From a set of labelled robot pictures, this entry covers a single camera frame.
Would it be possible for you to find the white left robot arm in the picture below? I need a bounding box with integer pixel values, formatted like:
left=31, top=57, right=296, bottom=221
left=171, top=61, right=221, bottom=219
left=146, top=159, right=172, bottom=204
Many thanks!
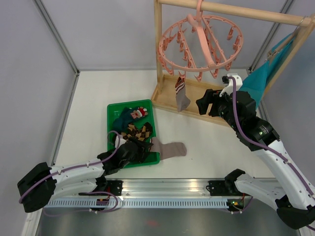
left=17, top=138, right=153, bottom=213

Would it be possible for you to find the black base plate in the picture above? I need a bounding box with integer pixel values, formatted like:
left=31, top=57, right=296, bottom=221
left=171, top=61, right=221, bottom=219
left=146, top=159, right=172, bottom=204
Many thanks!
left=79, top=180, right=123, bottom=196
left=207, top=180, right=238, bottom=196

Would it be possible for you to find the pink hanger clip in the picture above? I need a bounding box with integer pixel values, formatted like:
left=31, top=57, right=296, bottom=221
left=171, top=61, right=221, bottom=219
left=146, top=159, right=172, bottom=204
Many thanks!
left=178, top=71, right=187, bottom=80

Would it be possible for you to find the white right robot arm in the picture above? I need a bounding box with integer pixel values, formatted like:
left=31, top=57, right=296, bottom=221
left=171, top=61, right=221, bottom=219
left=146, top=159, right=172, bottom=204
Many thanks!
left=196, top=89, right=315, bottom=230

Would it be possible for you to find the pink round clip hanger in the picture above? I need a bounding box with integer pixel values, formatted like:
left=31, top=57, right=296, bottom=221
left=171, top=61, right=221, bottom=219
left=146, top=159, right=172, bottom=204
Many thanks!
left=157, top=0, right=244, bottom=82

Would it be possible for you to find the teal cloth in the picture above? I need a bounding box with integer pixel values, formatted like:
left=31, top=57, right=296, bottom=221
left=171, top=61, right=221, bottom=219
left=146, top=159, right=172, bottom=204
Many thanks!
left=239, top=39, right=294, bottom=109

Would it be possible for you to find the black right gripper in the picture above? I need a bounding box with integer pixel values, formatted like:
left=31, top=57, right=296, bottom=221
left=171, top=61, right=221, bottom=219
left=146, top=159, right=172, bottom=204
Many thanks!
left=196, top=88, right=241, bottom=131

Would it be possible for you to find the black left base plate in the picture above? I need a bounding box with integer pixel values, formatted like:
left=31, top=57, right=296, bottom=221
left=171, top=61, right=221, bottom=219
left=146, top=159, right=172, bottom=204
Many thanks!
left=79, top=180, right=123, bottom=196

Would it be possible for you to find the brown argyle sock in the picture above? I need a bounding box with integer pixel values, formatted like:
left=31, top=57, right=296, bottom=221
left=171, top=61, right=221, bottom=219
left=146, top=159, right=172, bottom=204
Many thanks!
left=121, top=122, right=153, bottom=141

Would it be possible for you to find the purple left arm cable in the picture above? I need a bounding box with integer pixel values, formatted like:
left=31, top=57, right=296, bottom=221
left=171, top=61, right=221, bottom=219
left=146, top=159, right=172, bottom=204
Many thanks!
left=18, top=130, right=122, bottom=204

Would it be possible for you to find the aluminium mounting rail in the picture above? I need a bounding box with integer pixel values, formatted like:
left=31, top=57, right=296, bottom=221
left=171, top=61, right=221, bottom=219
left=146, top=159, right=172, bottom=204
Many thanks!
left=33, top=178, right=302, bottom=197

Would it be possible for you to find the wooden hanging rack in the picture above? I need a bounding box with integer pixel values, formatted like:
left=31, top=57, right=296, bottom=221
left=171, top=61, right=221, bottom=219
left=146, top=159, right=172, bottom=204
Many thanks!
left=151, top=0, right=315, bottom=112

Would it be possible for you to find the green plastic tray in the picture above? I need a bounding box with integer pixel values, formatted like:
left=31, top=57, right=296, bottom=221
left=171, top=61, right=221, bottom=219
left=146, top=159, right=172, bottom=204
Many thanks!
left=106, top=98, right=160, bottom=170

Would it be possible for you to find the grey sock red striped cuff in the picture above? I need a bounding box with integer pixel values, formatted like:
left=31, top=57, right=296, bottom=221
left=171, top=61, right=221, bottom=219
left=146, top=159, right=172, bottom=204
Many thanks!
left=175, top=77, right=190, bottom=112

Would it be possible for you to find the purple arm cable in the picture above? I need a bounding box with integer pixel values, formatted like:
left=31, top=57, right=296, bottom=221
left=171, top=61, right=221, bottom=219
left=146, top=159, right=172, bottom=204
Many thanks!
left=18, top=130, right=122, bottom=204
left=227, top=76, right=315, bottom=200

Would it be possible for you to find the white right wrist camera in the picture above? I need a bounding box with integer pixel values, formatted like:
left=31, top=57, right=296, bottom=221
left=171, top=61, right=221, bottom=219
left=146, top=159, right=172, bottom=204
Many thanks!
left=219, top=73, right=243, bottom=97

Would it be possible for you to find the white slotted cable duct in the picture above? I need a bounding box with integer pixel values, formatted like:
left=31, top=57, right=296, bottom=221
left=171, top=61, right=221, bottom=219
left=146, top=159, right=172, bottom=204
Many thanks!
left=46, top=197, right=228, bottom=208

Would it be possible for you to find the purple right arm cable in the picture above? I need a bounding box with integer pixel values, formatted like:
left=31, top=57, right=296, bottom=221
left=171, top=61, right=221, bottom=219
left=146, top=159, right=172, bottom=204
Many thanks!
left=227, top=76, right=315, bottom=200

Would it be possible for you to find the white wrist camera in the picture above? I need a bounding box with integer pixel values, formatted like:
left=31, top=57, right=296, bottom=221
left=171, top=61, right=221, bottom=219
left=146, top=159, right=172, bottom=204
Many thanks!
left=113, top=134, right=126, bottom=148
left=219, top=73, right=243, bottom=97

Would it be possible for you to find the dark teal christmas sock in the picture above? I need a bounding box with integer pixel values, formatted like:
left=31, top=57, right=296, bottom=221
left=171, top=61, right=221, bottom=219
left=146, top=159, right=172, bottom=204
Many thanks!
left=112, top=106, right=149, bottom=132

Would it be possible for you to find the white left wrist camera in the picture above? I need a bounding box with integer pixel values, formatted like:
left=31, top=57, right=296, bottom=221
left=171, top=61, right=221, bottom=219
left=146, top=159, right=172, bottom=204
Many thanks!
left=113, top=134, right=126, bottom=148

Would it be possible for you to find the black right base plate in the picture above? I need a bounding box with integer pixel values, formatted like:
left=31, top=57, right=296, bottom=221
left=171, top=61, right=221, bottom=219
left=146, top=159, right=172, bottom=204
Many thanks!
left=207, top=180, right=238, bottom=196

